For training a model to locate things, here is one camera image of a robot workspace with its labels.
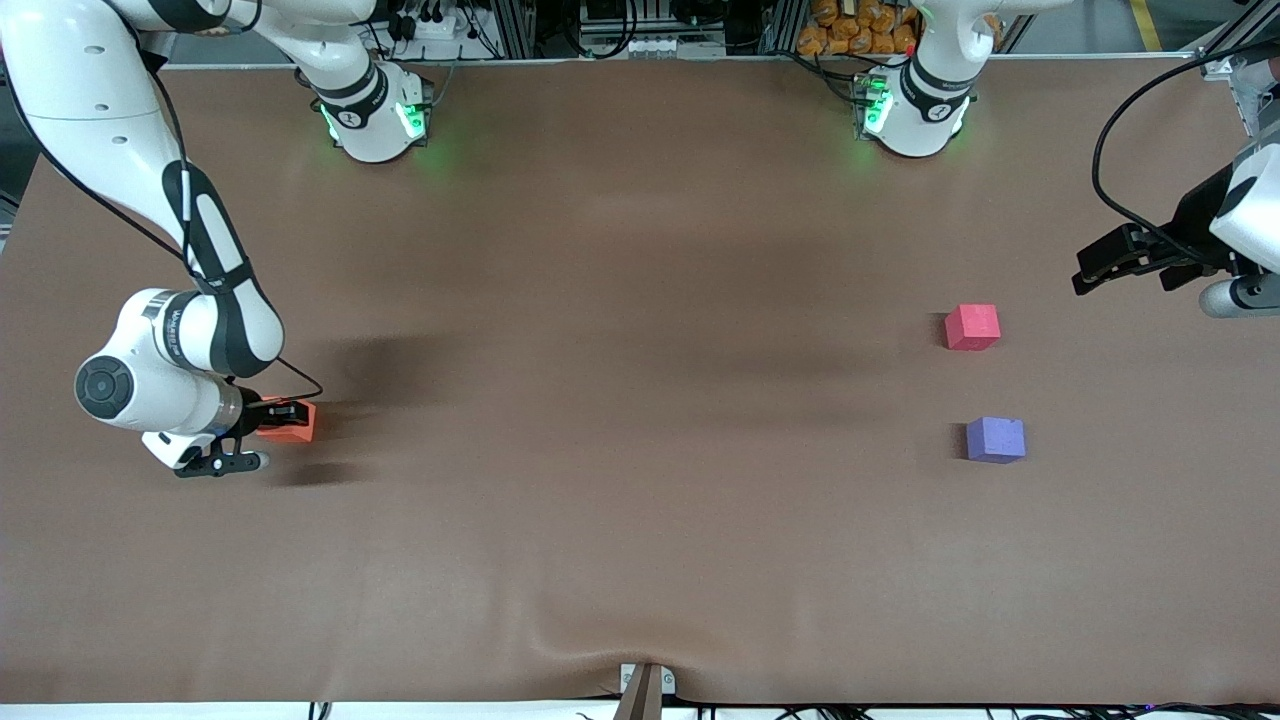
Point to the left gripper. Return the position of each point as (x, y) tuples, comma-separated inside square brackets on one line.
[(1192, 231)]

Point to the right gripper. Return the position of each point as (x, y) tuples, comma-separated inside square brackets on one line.
[(251, 411)]

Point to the grey white shoe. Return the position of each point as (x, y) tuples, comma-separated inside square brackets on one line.
[(1260, 90)]

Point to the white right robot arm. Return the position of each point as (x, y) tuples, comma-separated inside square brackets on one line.
[(100, 180)]

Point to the metal table edge bracket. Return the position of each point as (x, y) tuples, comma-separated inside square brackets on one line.
[(646, 688)]

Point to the white connector block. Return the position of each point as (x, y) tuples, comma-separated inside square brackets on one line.
[(675, 46)]

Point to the red foam cube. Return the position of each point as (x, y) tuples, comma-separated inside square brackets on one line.
[(972, 327)]

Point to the bag of orange goods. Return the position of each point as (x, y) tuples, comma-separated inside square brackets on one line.
[(850, 25)]

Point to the metal frame corner bracket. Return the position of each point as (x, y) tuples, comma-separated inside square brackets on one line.
[(1218, 66)]

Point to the orange foam cube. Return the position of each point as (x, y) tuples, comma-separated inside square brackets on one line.
[(295, 432)]

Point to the white power strip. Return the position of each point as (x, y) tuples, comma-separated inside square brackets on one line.
[(435, 25)]

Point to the purple foam cube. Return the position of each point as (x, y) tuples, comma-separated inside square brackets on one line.
[(995, 440)]

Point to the brown table mat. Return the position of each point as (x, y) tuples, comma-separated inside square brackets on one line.
[(640, 450)]

